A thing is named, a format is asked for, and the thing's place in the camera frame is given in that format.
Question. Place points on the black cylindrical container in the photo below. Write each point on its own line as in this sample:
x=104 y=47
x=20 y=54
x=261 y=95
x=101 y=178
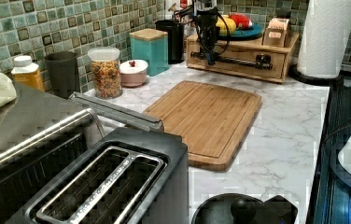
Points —
x=175 y=33

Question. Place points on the red fruit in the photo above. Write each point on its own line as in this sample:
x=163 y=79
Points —
x=242 y=21

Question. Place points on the black paper towel holder base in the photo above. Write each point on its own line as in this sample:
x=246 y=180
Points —
x=316 y=81

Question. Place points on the black two-slot toaster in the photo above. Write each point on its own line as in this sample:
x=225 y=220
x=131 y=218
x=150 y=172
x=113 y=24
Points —
x=129 y=177

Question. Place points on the pink ceramic bowl with lid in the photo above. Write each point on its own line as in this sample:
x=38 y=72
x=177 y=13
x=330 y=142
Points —
x=133 y=73

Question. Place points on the wooden drawer cabinet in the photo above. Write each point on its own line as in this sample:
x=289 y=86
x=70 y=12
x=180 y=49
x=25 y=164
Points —
x=256 y=44

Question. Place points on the teal canister with wooden lid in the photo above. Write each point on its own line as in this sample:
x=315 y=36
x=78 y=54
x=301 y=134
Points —
x=151 y=45

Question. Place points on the teal plate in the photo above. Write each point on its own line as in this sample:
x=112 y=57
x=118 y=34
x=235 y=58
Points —
x=255 y=31

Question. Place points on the wooden drawer with black handle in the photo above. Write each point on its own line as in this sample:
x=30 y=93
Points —
x=243 y=62

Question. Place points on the black pan lid with knob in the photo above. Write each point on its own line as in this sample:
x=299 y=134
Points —
x=235 y=208

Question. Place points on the dark grey cup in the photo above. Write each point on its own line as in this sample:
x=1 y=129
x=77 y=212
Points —
x=63 y=73

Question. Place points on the yellow banana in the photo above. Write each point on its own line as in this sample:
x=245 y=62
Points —
x=226 y=25

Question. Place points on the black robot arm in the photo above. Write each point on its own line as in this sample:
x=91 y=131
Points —
x=201 y=4

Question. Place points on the brown tea bag box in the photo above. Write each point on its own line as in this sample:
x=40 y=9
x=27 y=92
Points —
x=276 y=34

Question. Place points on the yellow bottle with white cap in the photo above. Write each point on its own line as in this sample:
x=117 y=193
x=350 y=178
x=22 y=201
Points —
x=25 y=71

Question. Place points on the clear jar of colourful cereal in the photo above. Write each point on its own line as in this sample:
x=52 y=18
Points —
x=105 y=70

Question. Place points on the black stove top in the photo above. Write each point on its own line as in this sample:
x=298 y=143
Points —
x=330 y=200

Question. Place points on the grey foil box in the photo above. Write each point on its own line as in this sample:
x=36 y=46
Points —
x=119 y=113

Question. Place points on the stainless steel toaster oven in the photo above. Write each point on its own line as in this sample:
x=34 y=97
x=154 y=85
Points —
x=40 y=134

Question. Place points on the white paper towel roll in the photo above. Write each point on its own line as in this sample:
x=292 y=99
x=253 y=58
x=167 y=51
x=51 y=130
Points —
x=324 y=38

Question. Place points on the bamboo cutting board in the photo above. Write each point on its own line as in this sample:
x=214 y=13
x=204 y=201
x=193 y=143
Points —
x=212 y=120

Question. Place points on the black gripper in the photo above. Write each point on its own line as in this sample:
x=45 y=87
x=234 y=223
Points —
x=205 y=20

